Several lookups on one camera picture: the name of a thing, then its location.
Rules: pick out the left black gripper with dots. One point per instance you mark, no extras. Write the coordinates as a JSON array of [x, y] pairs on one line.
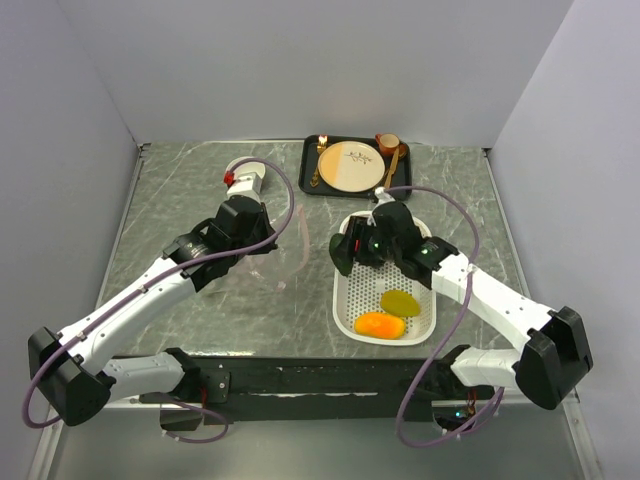
[[264, 222]]

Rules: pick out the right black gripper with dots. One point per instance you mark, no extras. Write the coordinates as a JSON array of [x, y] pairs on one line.
[[358, 229]]

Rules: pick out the green avocado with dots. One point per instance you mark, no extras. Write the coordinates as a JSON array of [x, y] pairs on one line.
[[342, 251]]

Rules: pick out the clear zip top bag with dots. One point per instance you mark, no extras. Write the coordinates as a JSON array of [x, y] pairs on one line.
[[274, 270]]

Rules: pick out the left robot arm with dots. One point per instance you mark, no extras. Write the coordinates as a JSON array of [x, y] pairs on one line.
[[76, 368]]

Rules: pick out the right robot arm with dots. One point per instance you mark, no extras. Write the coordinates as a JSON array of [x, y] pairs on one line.
[[549, 353]]

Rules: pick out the white and brown bowl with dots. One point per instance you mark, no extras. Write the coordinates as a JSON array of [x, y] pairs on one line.
[[244, 164]]

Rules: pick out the cream and peach plate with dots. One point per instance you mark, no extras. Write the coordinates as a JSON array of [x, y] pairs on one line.
[[351, 166]]

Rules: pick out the black serving tray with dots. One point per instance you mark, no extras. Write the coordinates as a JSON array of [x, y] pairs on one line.
[[403, 175]]

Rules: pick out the white plastic basket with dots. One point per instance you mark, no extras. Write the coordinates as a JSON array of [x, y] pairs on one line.
[[361, 293]]

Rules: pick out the gold knife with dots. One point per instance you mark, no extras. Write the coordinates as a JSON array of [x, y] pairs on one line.
[[392, 169]]

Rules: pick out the yellow-green mango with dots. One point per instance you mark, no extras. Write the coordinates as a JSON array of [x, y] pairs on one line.
[[399, 303]]

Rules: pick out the gold spoon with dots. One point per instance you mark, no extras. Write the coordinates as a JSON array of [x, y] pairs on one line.
[[403, 151]]

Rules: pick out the orange mango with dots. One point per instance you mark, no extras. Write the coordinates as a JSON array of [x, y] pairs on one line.
[[380, 325]]

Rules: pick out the small brown cup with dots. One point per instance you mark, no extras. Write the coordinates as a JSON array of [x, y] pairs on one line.
[[387, 143]]

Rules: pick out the gold fork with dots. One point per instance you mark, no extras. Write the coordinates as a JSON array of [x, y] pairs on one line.
[[321, 146]]

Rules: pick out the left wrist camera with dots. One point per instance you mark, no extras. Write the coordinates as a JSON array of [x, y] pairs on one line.
[[246, 184]]

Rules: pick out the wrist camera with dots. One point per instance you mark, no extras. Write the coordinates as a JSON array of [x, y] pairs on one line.
[[382, 197], [246, 184]]

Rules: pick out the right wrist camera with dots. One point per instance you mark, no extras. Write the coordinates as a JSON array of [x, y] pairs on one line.
[[382, 197]]

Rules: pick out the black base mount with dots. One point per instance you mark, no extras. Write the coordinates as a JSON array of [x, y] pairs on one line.
[[264, 389]]

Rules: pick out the aluminium rail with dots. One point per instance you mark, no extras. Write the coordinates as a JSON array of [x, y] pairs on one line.
[[150, 400]]

